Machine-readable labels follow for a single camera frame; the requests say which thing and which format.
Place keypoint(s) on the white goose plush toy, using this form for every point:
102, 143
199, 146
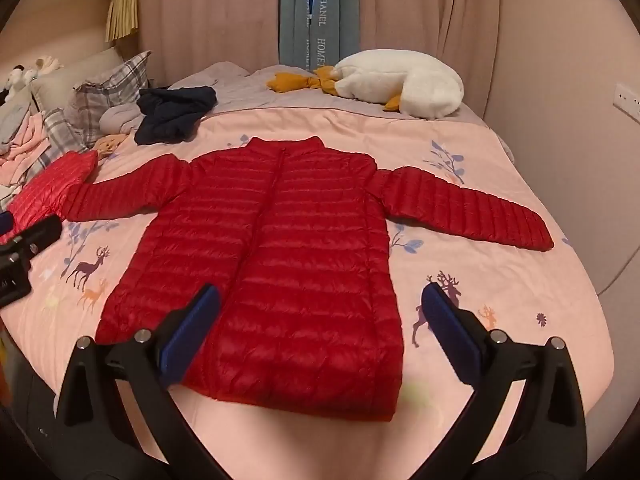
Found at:
400, 77

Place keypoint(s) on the red down jacket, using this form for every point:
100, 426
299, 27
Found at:
310, 260

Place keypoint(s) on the blue-grey printed curtain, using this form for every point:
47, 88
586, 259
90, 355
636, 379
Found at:
320, 10

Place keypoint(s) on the yellow hanging tassel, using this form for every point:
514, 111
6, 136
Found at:
121, 12

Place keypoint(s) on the folded pink-red down jacket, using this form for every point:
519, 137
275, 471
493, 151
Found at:
45, 190

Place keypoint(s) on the small plaid pillow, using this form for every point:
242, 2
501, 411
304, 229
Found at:
62, 130

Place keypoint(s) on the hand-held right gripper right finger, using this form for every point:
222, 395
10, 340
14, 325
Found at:
450, 325

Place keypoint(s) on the white wall socket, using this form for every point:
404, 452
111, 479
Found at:
629, 102

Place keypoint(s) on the navy blue garment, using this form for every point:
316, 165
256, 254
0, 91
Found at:
170, 115

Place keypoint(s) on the beige plush toy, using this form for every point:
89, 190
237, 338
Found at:
49, 63

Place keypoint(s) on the pink crumpled garment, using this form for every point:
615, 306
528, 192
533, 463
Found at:
25, 152

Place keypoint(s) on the grey crumpled garment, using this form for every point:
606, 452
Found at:
12, 122

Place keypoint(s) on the white dog plush toy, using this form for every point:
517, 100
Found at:
17, 79

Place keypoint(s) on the peach small cloth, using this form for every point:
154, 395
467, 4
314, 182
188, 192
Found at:
110, 146

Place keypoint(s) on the large plaid pillow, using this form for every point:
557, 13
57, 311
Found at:
110, 90

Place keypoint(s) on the rolled grey cloth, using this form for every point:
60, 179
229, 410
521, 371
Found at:
117, 120

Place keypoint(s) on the pink deer printed blanket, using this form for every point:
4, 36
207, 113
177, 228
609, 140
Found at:
500, 220

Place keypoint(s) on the pink curtain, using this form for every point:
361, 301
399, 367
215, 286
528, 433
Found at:
425, 10
210, 10

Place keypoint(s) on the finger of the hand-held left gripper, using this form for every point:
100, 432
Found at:
40, 232

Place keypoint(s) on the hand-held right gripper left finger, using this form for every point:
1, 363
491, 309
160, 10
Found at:
192, 330

